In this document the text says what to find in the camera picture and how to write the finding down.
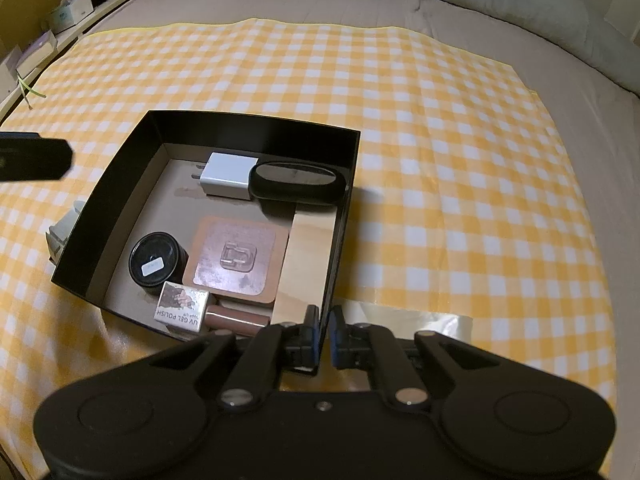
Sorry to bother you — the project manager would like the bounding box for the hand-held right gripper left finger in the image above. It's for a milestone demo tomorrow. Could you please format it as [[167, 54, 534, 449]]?
[[150, 305, 321, 412]]

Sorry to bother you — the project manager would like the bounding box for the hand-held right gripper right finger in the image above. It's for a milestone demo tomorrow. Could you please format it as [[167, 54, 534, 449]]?
[[330, 305, 493, 409]]

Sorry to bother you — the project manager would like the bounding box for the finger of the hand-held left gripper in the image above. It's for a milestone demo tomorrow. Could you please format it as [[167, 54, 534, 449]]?
[[0, 131, 74, 182]]

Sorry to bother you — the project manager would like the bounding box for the black cardboard box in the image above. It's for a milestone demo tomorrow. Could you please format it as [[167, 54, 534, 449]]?
[[51, 109, 362, 376]]

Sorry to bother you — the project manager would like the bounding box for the square adhesive hook pad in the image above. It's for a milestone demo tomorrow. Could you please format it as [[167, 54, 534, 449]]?
[[181, 214, 292, 309]]

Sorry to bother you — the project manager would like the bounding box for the nail polish bottle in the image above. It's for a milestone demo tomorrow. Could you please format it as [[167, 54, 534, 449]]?
[[152, 281, 272, 339]]

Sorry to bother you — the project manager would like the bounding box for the black oval case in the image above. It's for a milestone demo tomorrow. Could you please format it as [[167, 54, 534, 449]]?
[[248, 159, 349, 207]]

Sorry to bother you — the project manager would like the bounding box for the black round jar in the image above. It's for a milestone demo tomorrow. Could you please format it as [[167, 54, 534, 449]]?
[[128, 231, 189, 302]]

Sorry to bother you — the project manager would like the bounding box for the white charger adapter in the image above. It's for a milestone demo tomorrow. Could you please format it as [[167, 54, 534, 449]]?
[[191, 152, 259, 199]]

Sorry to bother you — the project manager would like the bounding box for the white plastic object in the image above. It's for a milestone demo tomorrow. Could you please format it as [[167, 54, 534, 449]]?
[[46, 199, 82, 262]]

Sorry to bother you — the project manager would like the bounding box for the clear plastic sheet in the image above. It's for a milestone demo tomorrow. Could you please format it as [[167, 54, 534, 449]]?
[[344, 302, 474, 348]]

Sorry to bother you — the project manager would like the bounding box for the pale flat box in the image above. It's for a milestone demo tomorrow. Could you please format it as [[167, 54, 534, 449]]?
[[16, 29, 59, 69]]

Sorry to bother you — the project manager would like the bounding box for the white tissue box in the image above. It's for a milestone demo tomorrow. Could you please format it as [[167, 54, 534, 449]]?
[[46, 0, 94, 32]]

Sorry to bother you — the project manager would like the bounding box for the yellow white checked cloth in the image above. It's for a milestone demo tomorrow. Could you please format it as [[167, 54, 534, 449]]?
[[0, 19, 619, 480]]

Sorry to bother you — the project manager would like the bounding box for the green strap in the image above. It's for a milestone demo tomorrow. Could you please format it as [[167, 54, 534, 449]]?
[[16, 74, 47, 100]]

